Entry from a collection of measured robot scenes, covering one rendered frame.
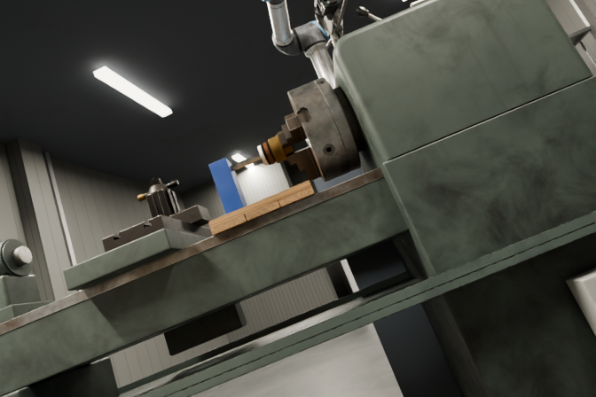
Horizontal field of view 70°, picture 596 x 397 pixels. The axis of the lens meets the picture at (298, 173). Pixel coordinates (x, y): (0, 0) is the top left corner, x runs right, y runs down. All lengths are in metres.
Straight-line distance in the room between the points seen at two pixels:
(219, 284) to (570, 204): 0.91
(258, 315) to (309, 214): 6.79
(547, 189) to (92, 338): 1.24
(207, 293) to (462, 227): 0.68
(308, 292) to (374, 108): 6.61
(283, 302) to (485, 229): 6.76
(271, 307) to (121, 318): 6.59
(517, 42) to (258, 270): 0.92
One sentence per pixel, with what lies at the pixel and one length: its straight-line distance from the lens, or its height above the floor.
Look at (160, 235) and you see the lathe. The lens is 1.18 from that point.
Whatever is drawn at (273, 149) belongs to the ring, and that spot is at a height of 1.07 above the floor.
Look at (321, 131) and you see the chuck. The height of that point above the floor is 1.03.
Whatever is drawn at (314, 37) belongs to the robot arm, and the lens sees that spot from 2.00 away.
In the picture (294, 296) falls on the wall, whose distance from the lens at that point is 7.69.
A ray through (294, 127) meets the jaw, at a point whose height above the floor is 1.08.
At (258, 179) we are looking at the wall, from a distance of 7.95.
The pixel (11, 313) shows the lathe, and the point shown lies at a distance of 1.57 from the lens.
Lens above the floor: 0.65
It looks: 14 degrees up
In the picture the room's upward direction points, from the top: 22 degrees counter-clockwise
